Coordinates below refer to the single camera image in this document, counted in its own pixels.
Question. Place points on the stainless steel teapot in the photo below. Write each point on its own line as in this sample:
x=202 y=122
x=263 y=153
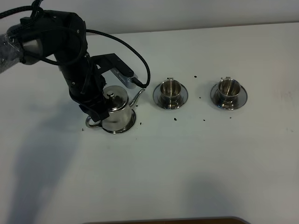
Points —
x=117 y=100

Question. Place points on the left steel teacup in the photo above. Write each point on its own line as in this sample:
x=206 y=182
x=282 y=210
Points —
x=170 y=91

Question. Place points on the left steel cup saucer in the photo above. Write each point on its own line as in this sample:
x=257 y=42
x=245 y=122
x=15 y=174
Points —
x=182 y=100

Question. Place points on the right steel cup saucer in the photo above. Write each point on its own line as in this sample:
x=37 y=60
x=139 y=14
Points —
x=239 y=102

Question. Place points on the right steel teacup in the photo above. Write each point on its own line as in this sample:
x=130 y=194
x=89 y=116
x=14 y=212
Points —
x=228 y=90

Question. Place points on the steel teacup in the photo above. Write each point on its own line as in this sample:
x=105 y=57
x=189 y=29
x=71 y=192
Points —
x=228 y=90
x=170 y=91

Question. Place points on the black camera mount bracket left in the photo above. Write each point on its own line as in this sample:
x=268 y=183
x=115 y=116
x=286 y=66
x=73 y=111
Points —
x=111 y=61

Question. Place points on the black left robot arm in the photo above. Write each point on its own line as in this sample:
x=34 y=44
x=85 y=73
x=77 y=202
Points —
x=57 y=38

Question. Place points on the steel cup saucer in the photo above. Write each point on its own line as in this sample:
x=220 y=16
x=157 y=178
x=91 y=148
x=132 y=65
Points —
x=182 y=100
x=239 y=102

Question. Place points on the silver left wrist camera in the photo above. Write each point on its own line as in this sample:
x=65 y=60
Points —
x=127 y=81

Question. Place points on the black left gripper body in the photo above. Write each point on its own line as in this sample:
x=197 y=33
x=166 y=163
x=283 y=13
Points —
x=93 y=102

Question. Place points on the steel teapot saucer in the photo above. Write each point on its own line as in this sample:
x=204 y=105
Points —
x=119 y=122

